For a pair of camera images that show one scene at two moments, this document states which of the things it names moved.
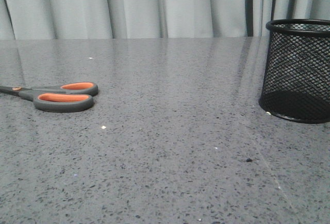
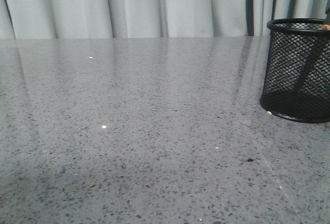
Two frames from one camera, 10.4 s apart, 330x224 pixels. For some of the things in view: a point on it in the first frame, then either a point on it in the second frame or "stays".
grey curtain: [155, 7] stays
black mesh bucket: [296, 82] stays
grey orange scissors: [70, 97] → [316, 49]
